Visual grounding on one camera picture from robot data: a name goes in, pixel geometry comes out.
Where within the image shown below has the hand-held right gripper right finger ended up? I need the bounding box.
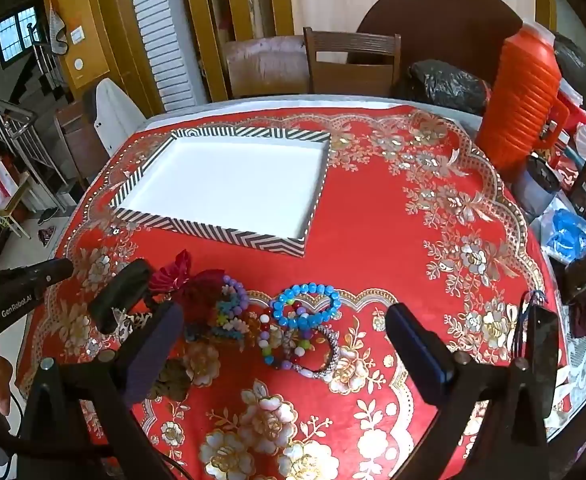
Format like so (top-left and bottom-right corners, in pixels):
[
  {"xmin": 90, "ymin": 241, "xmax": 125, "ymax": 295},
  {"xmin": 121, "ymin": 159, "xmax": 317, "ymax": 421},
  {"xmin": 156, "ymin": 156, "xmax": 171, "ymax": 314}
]
[{"xmin": 385, "ymin": 302, "xmax": 549, "ymax": 480}]

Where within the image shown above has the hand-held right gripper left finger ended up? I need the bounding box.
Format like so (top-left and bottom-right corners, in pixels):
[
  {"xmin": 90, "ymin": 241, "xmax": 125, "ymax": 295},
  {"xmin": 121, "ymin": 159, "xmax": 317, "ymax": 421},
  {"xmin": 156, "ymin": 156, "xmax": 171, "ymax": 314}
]
[{"xmin": 18, "ymin": 302, "xmax": 186, "ymax": 480}]

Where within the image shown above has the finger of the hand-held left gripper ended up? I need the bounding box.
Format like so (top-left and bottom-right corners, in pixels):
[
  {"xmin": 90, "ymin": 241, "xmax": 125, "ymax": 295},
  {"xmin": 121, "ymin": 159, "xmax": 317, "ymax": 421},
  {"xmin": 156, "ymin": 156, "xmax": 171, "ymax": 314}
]
[
  {"xmin": 38, "ymin": 258, "xmax": 74, "ymax": 290},
  {"xmin": 90, "ymin": 259, "xmax": 153, "ymax": 335}
]

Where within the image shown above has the brown scrunchie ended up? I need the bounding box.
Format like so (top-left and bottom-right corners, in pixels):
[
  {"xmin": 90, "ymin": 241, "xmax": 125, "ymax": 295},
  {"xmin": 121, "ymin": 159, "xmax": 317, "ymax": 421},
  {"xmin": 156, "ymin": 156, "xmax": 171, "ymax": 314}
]
[{"xmin": 148, "ymin": 357, "xmax": 195, "ymax": 402}]

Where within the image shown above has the red velvet bow scrunchie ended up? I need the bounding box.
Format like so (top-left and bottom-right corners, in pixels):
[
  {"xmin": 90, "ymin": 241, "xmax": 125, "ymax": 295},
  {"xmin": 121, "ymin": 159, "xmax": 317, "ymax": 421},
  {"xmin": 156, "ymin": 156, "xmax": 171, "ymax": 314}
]
[{"xmin": 149, "ymin": 249, "xmax": 226, "ymax": 322}]

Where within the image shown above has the colourful star bead bracelet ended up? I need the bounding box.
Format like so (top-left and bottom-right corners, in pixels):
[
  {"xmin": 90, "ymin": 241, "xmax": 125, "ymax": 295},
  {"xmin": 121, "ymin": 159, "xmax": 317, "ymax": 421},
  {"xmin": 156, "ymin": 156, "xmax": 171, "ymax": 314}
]
[{"xmin": 185, "ymin": 294, "xmax": 252, "ymax": 347}]

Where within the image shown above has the silver braided bracelet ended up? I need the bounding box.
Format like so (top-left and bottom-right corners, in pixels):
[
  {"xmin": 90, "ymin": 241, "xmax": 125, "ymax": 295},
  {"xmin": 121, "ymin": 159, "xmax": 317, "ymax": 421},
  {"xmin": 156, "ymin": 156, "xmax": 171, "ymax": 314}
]
[{"xmin": 278, "ymin": 324, "xmax": 345, "ymax": 379}]

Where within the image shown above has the purple bead bracelet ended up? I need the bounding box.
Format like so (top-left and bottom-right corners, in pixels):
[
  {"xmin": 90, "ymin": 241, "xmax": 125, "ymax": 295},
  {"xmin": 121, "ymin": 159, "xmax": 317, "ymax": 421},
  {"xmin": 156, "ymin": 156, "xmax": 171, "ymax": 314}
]
[{"xmin": 221, "ymin": 274, "xmax": 250, "ymax": 322}]

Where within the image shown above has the multicolour bead bracelet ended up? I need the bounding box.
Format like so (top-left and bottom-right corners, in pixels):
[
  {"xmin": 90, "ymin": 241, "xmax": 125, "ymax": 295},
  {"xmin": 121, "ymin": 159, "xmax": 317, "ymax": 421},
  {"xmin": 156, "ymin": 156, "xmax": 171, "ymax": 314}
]
[{"xmin": 257, "ymin": 305, "xmax": 324, "ymax": 368}]

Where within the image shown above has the blue bead bracelet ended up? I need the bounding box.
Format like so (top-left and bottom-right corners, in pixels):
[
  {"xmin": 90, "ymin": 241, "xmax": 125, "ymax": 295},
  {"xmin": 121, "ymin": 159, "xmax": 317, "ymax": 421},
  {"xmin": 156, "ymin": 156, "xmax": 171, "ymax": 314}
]
[{"xmin": 271, "ymin": 282, "xmax": 342, "ymax": 338}]

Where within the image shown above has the striped cardboard tray box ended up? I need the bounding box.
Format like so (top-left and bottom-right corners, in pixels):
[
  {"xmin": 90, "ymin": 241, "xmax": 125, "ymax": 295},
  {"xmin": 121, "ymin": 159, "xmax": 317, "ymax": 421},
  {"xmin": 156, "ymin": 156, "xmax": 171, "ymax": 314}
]
[{"xmin": 109, "ymin": 127, "xmax": 333, "ymax": 257}]

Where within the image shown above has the red floral tablecloth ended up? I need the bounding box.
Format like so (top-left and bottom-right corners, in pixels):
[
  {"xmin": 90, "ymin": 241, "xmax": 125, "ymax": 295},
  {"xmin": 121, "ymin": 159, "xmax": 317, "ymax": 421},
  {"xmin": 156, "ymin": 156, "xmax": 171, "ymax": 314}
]
[{"xmin": 15, "ymin": 102, "xmax": 574, "ymax": 480}]

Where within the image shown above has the metal stair railing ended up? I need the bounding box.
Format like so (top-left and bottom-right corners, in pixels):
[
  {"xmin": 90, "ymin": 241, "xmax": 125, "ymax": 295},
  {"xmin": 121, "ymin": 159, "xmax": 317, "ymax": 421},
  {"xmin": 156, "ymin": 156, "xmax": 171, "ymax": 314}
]
[{"xmin": 0, "ymin": 90, "xmax": 68, "ymax": 212}]

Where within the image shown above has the white board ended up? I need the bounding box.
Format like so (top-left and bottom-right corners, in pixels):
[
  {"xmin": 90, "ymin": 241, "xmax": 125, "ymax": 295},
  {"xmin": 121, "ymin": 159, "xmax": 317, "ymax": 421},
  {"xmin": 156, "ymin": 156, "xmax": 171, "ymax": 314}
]
[{"xmin": 93, "ymin": 78, "xmax": 147, "ymax": 157}]

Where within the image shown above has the blue plastic bag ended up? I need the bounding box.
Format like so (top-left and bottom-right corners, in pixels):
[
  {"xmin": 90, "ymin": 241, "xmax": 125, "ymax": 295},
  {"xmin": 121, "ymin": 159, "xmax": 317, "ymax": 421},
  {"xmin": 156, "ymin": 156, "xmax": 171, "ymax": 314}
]
[{"xmin": 546, "ymin": 208, "xmax": 586, "ymax": 262}]

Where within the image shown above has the grey plastic container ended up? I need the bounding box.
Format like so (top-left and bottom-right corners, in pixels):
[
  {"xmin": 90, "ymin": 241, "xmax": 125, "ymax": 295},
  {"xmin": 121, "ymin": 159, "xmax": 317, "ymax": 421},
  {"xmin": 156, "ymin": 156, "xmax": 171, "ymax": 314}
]
[{"xmin": 510, "ymin": 155, "xmax": 562, "ymax": 222}]

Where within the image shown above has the window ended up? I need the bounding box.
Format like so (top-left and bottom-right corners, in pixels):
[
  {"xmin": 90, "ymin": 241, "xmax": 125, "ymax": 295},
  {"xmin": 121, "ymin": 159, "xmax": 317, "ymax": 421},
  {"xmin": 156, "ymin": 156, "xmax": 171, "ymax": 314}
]
[{"xmin": 0, "ymin": 6, "xmax": 42, "ymax": 69}]

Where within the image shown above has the white louvred door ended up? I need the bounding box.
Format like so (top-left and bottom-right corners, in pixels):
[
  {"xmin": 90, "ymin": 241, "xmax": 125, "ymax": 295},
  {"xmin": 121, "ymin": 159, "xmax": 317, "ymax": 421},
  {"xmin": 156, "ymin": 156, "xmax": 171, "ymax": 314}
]
[{"xmin": 123, "ymin": 0, "xmax": 210, "ymax": 113}]

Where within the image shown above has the brown solid-back chair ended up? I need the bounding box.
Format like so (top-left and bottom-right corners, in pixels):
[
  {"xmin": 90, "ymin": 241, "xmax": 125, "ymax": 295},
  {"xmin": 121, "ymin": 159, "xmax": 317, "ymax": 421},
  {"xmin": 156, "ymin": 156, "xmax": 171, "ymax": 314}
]
[{"xmin": 221, "ymin": 36, "xmax": 310, "ymax": 99}]

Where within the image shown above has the black plastic bag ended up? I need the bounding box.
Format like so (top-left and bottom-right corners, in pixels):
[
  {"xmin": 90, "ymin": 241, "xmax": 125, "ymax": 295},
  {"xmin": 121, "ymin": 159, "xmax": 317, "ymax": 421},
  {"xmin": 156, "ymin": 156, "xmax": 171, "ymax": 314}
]
[{"xmin": 405, "ymin": 59, "xmax": 492, "ymax": 114}]

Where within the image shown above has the orange ribbed thermos jug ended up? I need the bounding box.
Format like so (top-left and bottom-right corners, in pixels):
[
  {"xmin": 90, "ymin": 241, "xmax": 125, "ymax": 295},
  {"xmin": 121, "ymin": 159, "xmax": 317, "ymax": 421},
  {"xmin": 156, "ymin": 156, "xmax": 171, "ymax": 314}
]
[{"xmin": 474, "ymin": 22, "xmax": 571, "ymax": 173}]

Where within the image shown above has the slatted wooden chair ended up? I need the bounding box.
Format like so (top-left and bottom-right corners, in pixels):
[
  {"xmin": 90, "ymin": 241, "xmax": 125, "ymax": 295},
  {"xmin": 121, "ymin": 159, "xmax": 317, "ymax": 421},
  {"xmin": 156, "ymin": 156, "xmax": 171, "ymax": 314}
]
[{"xmin": 303, "ymin": 27, "xmax": 403, "ymax": 97}]

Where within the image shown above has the round brown table top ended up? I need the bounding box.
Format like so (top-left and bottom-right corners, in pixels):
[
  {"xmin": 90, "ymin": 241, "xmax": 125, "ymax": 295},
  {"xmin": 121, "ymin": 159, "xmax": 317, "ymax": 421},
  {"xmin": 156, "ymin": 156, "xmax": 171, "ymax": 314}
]
[{"xmin": 355, "ymin": 0, "xmax": 524, "ymax": 86}]

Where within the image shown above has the black phone with blue cord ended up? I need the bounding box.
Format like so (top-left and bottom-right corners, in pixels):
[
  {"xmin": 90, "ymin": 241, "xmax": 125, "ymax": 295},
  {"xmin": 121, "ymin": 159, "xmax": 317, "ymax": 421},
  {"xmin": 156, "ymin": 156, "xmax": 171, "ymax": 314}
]
[{"xmin": 516, "ymin": 290, "xmax": 560, "ymax": 411}]

